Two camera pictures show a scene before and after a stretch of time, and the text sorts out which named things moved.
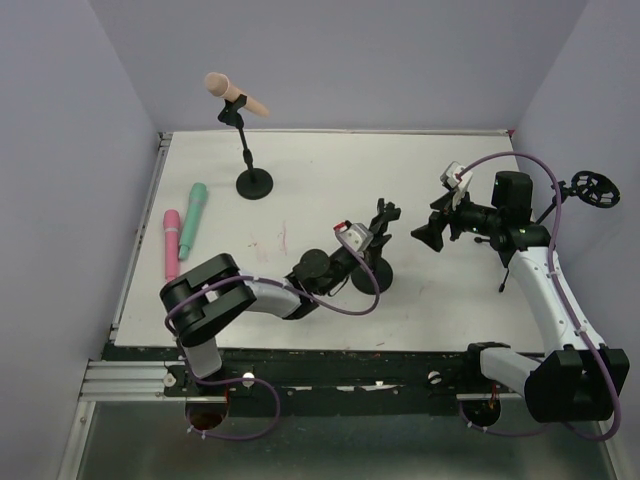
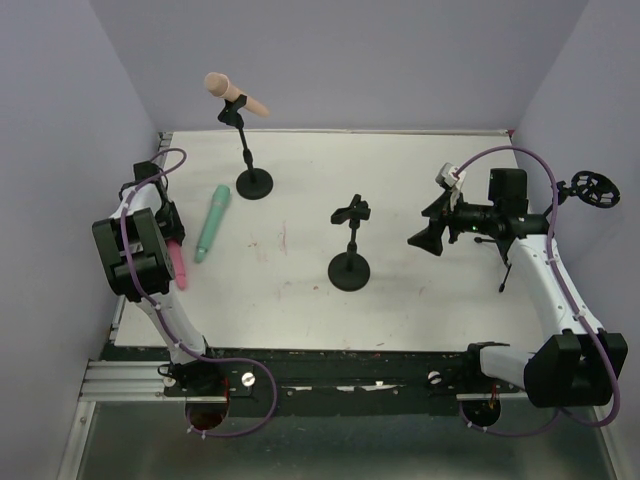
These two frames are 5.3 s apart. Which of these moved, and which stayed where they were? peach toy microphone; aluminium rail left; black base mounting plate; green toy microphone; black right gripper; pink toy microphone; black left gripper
Moved: pink toy microphone; black left gripper; green toy microphone
Stayed: aluminium rail left; peach toy microphone; black right gripper; black base mounting plate
